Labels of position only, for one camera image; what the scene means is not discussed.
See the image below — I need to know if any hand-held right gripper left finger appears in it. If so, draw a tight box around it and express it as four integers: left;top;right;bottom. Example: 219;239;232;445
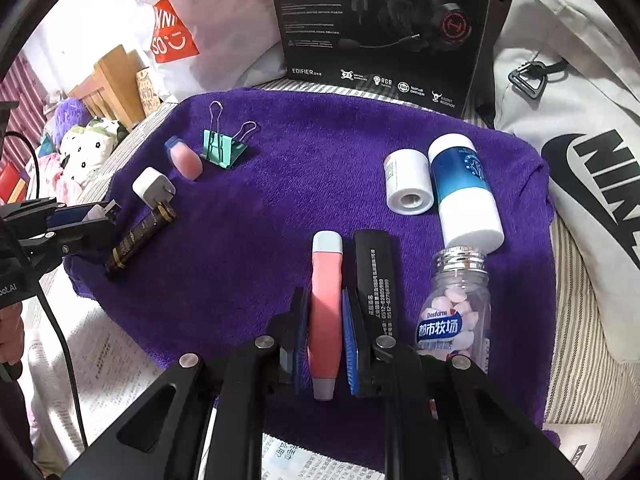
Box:
60;287;313;480

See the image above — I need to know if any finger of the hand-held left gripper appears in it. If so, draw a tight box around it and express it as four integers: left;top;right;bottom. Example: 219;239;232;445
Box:
0;198;121;228
17;212;123;261

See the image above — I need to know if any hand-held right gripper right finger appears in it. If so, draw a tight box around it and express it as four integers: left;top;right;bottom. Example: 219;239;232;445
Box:
342;287;586;480

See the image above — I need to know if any pink tube white cap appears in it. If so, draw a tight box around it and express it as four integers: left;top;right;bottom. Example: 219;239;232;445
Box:
306;231;345;401

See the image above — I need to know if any dark brown gold tube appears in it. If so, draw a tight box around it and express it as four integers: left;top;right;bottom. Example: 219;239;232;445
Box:
105;203;177;275

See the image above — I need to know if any black tube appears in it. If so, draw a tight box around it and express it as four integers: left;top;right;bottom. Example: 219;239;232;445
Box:
352;230;398;341

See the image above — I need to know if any white charger plug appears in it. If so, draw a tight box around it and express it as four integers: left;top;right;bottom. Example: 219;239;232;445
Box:
132;167;177;209

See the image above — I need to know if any clear candy bottle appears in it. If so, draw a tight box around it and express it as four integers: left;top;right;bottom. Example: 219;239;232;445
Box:
415;246;493;376

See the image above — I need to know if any small pink bottle blue cap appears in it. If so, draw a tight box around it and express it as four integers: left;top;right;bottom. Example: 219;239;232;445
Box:
165;136;203;180

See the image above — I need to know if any small white jar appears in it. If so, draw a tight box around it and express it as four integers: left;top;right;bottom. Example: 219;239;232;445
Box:
384;150;435;215

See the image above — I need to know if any person's left hand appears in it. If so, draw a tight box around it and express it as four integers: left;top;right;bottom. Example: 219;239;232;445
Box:
0;305;25;367

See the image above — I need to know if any pink printed cloth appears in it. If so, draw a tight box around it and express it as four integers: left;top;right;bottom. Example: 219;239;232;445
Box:
27;152;68;201

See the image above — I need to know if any white spotted plush toy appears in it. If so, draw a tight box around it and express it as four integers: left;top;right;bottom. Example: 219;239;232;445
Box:
60;117;131;186

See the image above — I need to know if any purple fluffy toy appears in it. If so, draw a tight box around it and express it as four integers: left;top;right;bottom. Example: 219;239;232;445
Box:
50;97;87;143

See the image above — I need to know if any newspaper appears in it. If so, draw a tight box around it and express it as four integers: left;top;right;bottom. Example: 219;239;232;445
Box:
25;260;586;480

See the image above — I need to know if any wooden headboard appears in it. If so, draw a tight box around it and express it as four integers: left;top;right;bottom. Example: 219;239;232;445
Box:
70;45;146;131

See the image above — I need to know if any kraft doodle card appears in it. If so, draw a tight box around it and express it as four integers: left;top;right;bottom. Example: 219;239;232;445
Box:
135;67;163;116

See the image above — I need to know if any purple towel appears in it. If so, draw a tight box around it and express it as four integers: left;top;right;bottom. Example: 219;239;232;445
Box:
62;87;558;468

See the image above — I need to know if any green binder clip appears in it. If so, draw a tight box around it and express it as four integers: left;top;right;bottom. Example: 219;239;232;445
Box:
201;101;258;168

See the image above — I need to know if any blue and white bottle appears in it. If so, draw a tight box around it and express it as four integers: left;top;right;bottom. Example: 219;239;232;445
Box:
427;132;505;255

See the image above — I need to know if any white shopping bag red logo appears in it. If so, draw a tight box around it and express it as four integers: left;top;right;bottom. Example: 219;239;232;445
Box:
122;0;286;103

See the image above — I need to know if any black headset box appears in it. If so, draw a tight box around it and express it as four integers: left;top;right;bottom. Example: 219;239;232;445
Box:
265;0;493;120

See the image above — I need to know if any grey sling bag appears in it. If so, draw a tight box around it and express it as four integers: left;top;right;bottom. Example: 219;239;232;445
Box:
492;0;640;366

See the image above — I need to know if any black cable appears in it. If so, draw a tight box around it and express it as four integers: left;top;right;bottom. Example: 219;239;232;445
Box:
2;131;93;466

